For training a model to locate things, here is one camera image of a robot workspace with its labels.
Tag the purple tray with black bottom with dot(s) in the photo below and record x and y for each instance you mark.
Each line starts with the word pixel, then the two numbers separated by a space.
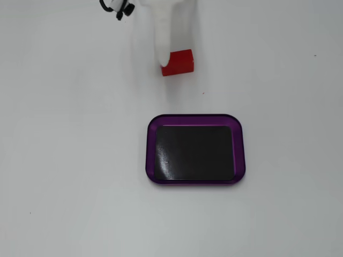
pixel 195 155

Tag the red rectangular block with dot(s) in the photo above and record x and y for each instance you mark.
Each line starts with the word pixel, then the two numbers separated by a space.
pixel 180 63

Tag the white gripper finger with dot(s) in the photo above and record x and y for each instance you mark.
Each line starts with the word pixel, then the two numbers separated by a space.
pixel 164 37

